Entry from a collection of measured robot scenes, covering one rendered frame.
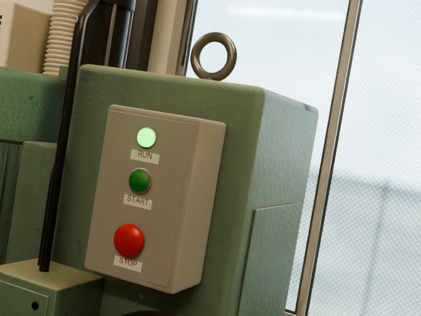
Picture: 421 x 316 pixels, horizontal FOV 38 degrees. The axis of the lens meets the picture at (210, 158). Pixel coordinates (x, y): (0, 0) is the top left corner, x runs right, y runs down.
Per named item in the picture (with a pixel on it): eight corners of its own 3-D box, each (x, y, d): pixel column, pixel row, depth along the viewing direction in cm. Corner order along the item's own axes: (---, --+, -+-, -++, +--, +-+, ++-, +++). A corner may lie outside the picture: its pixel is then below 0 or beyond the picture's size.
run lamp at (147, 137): (136, 147, 56) (140, 125, 56) (155, 150, 55) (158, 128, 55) (133, 146, 55) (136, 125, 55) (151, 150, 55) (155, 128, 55)
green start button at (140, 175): (128, 191, 56) (131, 165, 56) (150, 196, 55) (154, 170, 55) (124, 191, 56) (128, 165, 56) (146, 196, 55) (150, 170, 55)
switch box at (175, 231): (116, 260, 64) (140, 109, 63) (201, 284, 60) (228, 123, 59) (81, 269, 58) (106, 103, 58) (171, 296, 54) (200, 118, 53)
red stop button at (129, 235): (115, 251, 57) (120, 220, 57) (142, 259, 56) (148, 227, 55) (109, 253, 56) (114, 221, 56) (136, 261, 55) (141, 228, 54)
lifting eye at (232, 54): (189, 84, 74) (197, 31, 74) (234, 90, 72) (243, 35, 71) (183, 83, 73) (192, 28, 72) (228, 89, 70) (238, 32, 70)
